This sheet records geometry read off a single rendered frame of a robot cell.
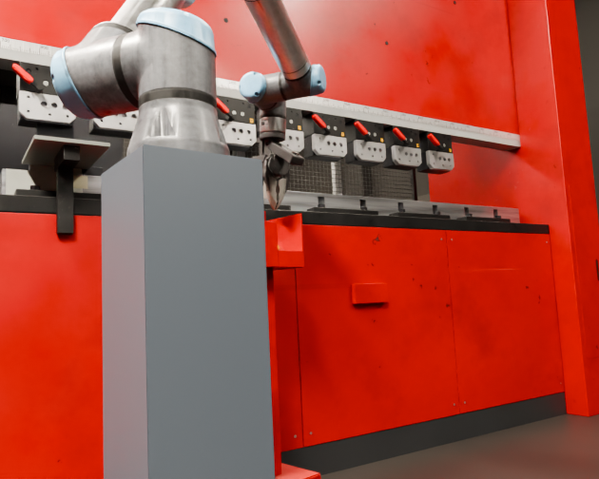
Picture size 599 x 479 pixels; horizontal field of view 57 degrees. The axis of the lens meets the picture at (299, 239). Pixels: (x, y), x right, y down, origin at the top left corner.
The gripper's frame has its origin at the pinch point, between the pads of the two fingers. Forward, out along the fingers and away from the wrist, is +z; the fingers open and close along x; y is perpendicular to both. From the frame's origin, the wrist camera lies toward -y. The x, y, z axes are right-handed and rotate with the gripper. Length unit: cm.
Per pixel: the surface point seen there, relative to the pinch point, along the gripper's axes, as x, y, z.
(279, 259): 4.4, -6.4, 15.4
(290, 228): -4.4, -1.1, 6.4
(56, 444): 47, 30, 63
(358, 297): -49, 12, 28
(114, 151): 4, 95, -28
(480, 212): -135, 12, -9
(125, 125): 24, 43, -26
